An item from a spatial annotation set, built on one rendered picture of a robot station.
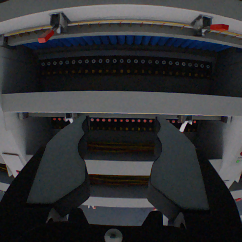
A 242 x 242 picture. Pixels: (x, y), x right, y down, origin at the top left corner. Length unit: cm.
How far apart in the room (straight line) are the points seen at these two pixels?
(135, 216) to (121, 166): 46
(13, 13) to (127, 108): 30
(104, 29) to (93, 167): 34
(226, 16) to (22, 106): 46
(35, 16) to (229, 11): 35
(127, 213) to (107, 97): 66
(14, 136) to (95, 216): 57
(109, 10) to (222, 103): 30
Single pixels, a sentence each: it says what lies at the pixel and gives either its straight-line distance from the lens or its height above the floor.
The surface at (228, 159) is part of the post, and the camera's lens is 49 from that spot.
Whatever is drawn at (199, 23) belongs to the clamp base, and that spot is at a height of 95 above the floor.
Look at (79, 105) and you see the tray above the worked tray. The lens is 31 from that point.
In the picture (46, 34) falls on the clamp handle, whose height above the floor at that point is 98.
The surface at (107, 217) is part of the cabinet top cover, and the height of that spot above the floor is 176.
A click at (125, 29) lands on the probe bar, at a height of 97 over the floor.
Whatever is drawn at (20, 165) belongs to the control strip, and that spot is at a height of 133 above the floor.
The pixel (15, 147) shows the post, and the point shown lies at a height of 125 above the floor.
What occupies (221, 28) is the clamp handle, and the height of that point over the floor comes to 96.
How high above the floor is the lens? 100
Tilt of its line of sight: 31 degrees up
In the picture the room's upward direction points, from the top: 180 degrees counter-clockwise
